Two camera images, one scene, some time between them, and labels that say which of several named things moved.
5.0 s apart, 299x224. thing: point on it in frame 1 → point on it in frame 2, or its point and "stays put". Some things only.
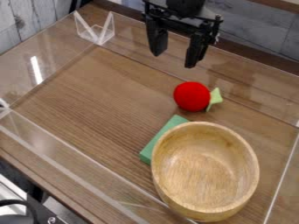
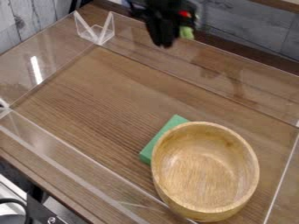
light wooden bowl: [204, 171] stays put
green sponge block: [145, 153] stays put
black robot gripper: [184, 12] → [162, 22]
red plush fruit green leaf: [193, 97] → [185, 31]
